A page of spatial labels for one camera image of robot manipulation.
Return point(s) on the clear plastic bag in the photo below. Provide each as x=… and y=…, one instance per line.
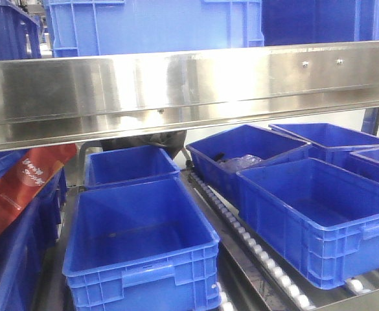
x=240, y=163

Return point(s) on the white roller track lower shelf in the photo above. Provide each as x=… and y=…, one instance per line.
x=255, y=279

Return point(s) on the dark blue bin upper right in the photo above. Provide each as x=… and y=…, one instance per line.
x=302, y=22

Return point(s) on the dark blue bin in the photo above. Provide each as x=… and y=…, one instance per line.
x=18, y=33
x=302, y=22

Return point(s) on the red cardboard box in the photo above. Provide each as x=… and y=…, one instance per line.
x=28, y=177

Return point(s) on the dark blue bin upper left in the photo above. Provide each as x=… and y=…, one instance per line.
x=18, y=33

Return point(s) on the stainless steel shelf front rail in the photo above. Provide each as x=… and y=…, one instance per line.
x=70, y=100

